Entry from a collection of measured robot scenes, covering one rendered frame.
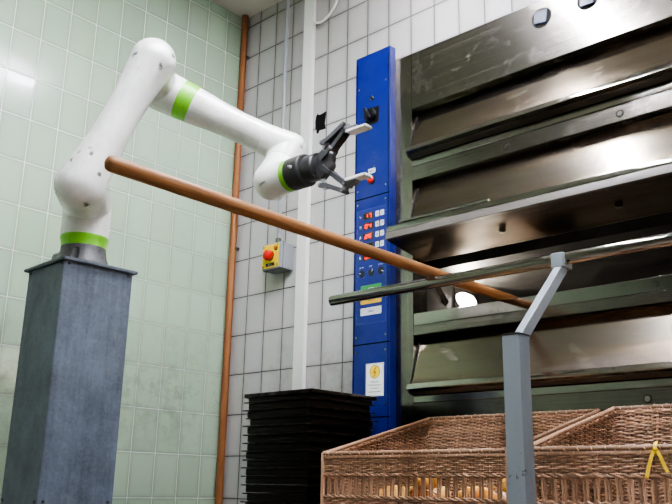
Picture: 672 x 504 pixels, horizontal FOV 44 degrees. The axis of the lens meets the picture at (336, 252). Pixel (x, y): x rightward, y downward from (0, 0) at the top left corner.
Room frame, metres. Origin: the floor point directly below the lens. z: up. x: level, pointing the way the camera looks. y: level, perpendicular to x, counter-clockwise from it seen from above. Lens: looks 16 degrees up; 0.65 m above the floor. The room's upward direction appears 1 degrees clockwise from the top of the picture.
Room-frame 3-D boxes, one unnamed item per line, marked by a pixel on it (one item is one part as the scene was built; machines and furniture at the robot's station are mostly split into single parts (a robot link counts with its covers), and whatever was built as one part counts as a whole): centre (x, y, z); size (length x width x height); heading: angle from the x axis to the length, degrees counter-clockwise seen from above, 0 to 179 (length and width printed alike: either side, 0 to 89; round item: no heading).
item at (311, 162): (2.08, 0.05, 1.48); 0.09 x 0.07 x 0.08; 48
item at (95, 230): (2.15, 0.69, 1.36); 0.16 x 0.13 x 0.19; 9
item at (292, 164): (2.13, 0.10, 1.48); 0.12 x 0.06 x 0.09; 138
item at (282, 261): (2.94, 0.22, 1.46); 0.10 x 0.07 x 0.10; 47
